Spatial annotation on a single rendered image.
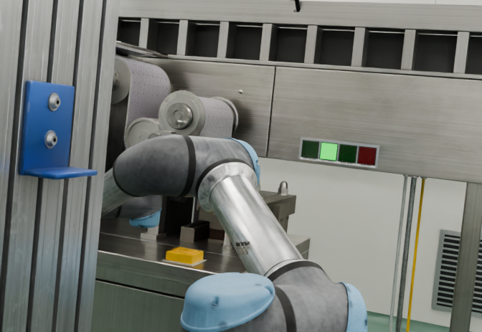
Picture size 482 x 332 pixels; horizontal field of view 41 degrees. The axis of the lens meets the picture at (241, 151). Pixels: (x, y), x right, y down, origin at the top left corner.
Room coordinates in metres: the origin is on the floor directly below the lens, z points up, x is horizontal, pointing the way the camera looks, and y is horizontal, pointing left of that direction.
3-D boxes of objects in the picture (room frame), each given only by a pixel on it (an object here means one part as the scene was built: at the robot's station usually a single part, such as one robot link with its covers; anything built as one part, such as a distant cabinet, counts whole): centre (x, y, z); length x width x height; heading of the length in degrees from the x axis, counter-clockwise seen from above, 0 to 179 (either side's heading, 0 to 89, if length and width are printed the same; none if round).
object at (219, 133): (1.93, 0.08, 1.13); 0.23 x 0.01 x 0.18; 159
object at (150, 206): (1.56, 0.23, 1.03); 0.11 x 0.08 x 0.11; 117
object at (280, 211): (1.91, -0.14, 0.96); 0.10 x 0.03 x 0.11; 159
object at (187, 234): (1.94, 0.08, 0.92); 0.28 x 0.04 x 0.04; 159
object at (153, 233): (1.82, 0.23, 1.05); 0.06 x 0.05 x 0.31; 159
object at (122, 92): (2.05, 0.36, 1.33); 0.25 x 0.14 x 0.14; 159
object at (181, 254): (1.57, 0.11, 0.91); 0.07 x 0.07 x 0.02; 69
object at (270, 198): (1.93, -0.05, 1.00); 0.40 x 0.16 x 0.06; 159
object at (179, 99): (1.96, 0.13, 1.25); 0.26 x 0.12 x 0.12; 159
